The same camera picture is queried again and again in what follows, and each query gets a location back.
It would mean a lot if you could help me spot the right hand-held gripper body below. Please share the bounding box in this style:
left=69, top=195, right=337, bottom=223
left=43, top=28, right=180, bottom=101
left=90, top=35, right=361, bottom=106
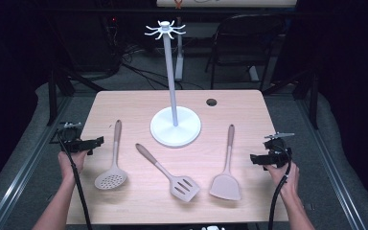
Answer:
left=263, top=132, right=295, bottom=169

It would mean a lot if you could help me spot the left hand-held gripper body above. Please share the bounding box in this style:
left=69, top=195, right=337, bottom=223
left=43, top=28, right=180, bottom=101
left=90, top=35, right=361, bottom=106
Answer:
left=50, top=121, right=89, bottom=154

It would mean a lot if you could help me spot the beige perforated skimmer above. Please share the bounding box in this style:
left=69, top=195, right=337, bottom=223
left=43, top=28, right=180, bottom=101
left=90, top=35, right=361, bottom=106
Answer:
left=94, top=119, right=128, bottom=191

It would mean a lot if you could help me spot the beige solid spatula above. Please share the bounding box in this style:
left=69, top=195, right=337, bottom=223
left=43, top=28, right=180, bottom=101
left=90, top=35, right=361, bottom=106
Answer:
left=208, top=124, right=242, bottom=202

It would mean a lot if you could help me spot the beige slotted spatula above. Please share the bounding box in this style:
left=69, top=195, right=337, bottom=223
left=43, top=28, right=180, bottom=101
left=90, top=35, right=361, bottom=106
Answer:
left=135, top=143, right=201, bottom=203

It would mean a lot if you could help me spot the white utensil rack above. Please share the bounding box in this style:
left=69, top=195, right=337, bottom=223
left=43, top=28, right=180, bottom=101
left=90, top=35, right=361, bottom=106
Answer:
left=144, top=19, right=203, bottom=149

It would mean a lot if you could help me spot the person's right hand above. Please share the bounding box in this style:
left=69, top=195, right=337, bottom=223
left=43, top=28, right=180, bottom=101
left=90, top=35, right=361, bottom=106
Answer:
left=263, top=161, right=301, bottom=199

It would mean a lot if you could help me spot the person's left hand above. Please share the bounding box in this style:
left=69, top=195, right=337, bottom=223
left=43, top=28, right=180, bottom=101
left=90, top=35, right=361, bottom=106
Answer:
left=57, top=149, right=89, bottom=181

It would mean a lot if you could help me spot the white table foot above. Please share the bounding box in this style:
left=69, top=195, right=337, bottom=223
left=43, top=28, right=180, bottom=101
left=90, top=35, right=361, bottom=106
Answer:
left=248, top=65, right=261, bottom=82

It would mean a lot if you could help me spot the black folding chair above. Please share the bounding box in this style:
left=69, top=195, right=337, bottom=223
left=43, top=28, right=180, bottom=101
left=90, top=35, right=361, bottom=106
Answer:
left=204, top=13, right=287, bottom=92

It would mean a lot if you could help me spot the dark equipment with red light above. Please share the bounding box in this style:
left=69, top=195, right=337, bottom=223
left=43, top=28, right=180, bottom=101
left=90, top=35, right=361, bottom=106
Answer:
left=99, top=12, right=124, bottom=73

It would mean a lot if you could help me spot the white table leg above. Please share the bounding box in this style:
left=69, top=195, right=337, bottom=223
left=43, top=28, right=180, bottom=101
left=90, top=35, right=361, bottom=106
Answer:
left=174, top=16, right=186, bottom=82

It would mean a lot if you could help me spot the aluminium floor rail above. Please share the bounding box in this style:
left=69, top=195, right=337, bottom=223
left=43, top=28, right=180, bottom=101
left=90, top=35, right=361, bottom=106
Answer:
left=295, top=95, right=368, bottom=230
left=0, top=95, right=75, bottom=230

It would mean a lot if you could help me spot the black metal frame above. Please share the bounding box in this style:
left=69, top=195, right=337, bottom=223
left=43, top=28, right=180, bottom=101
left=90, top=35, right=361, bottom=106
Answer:
left=46, top=61, right=106, bottom=127
left=262, top=68, right=320, bottom=130

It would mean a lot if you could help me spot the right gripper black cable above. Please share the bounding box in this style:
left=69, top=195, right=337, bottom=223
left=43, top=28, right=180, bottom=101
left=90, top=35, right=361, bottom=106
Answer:
left=267, top=145, right=294, bottom=230

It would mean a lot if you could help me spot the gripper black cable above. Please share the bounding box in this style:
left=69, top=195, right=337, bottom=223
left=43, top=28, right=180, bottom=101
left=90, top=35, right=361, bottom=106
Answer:
left=57, top=133, right=94, bottom=230
left=267, top=145, right=294, bottom=230

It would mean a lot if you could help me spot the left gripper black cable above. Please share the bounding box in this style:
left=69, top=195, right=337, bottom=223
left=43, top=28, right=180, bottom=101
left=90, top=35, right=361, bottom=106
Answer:
left=57, top=133, right=94, bottom=230

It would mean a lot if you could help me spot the bundle of black floor cables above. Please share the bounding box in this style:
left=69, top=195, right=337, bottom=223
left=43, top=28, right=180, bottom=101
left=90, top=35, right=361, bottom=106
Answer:
left=121, top=44, right=205, bottom=91

